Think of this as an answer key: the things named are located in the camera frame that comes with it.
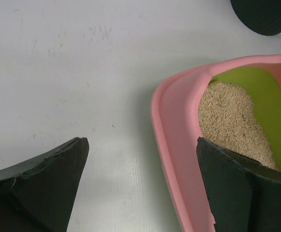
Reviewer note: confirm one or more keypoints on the beige litter pellets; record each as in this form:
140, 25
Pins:
226, 118

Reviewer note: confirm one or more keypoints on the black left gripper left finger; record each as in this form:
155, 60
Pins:
37, 195

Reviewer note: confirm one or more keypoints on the black ribbed trash bin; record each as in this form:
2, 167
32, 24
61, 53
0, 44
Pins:
260, 16

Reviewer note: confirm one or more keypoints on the pink litter box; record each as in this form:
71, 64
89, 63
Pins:
174, 116

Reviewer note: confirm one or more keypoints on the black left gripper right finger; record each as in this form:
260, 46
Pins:
243, 194

